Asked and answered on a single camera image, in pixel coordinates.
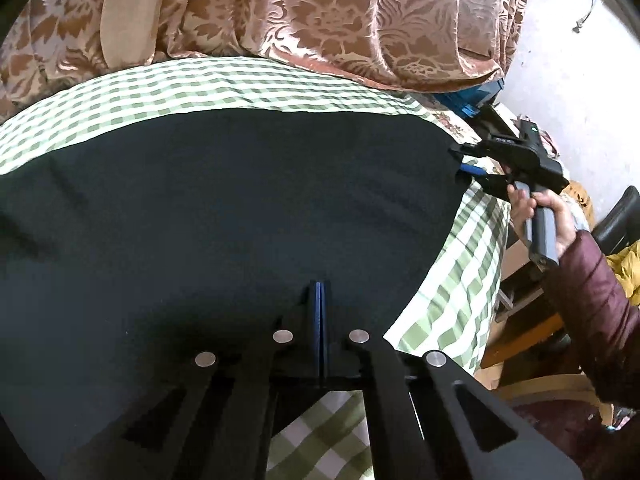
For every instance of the beige curtain band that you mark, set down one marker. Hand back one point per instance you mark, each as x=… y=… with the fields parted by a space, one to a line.
x=125 y=10

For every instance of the person's right forearm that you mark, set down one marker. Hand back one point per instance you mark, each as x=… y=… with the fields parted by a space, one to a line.
x=595 y=305

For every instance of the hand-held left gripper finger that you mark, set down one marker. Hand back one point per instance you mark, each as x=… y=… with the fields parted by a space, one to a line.
x=324 y=320
x=314 y=320

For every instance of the person's right hand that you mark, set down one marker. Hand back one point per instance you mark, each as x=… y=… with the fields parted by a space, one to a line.
x=565 y=225

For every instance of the wooden chair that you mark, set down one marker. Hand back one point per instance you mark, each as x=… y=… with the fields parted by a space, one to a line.
x=530 y=335

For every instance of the floral patterned mattress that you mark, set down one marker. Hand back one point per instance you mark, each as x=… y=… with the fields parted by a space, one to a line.
x=452 y=122

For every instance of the brown floral curtain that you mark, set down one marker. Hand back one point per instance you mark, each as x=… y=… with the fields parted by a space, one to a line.
x=325 y=10

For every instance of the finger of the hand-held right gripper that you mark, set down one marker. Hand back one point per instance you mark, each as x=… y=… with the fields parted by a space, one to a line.
x=477 y=151
x=495 y=187

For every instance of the black chair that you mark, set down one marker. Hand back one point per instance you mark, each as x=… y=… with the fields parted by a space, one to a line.
x=620 y=220

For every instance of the green checkered bed sheet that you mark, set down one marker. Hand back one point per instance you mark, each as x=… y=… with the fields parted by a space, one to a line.
x=200 y=85

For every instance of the black pants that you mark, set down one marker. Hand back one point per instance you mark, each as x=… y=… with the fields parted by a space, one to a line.
x=200 y=210

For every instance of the yellow cloth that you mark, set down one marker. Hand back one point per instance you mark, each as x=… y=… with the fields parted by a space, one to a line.
x=631 y=270

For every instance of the blue plastic object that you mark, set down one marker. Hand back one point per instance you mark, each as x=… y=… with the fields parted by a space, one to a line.
x=470 y=101

